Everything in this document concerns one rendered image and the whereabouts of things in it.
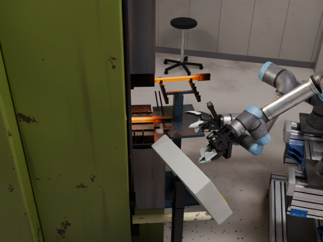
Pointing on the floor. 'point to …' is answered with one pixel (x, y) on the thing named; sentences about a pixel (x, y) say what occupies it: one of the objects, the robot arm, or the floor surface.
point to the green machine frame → (71, 113)
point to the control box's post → (178, 216)
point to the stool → (181, 23)
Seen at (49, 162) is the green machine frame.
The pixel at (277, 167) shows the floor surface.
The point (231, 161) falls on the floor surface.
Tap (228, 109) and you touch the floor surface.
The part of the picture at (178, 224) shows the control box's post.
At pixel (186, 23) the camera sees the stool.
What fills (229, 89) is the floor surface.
